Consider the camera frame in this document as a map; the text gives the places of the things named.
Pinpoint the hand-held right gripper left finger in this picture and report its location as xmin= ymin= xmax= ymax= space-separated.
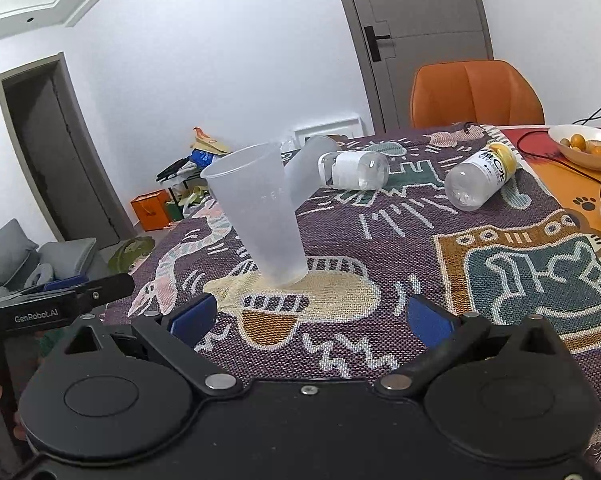
xmin=55 ymin=295 xmax=244 ymax=397

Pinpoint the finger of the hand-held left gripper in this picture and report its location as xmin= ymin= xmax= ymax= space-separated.
xmin=24 ymin=276 xmax=88 ymax=295
xmin=75 ymin=272 xmax=135 ymax=313

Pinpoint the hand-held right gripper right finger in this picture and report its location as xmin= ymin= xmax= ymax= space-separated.
xmin=375 ymin=295 xmax=574 ymax=398

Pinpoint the tall translucent plastic cup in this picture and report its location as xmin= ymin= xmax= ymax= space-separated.
xmin=200 ymin=142 xmax=309 ymax=289

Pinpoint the green cushion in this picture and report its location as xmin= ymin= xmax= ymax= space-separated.
xmin=107 ymin=237 xmax=156 ymax=274

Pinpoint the grey sofa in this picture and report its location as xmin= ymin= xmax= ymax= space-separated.
xmin=0 ymin=219 xmax=100 ymax=302

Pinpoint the purple printed woven blanket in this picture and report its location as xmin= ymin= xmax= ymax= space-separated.
xmin=103 ymin=124 xmax=601 ymax=463

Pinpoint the orange box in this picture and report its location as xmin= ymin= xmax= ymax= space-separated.
xmin=130 ymin=190 xmax=174 ymax=232

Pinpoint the dark brown door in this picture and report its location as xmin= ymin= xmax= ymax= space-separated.
xmin=0 ymin=54 xmax=137 ymax=247

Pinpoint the clear bottle with yellow cap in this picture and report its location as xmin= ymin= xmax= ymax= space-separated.
xmin=445 ymin=142 xmax=519 ymax=212

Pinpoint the blue bag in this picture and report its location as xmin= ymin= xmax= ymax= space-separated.
xmin=189 ymin=148 xmax=217 ymax=169

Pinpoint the clear bottle with white label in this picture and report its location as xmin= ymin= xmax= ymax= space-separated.
xmin=317 ymin=150 xmax=391 ymax=191

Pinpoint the yellow and orange toy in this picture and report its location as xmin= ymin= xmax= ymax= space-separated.
xmin=189 ymin=127 xmax=231 ymax=155

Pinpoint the white bowl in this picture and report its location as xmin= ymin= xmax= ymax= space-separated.
xmin=547 ymin=124 xmax=601 ymax=171

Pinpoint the orange chair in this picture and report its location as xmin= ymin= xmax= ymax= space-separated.
xmin=409 ymin=59 xmax=546 ymax=129

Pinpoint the grey door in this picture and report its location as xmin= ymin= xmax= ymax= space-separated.
xmin=329 ymin=0 xmax=495 ymax=134

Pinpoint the black door handle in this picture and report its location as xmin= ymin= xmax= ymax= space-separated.
xmin=364 ymin=25 xmax=392 ymax=63

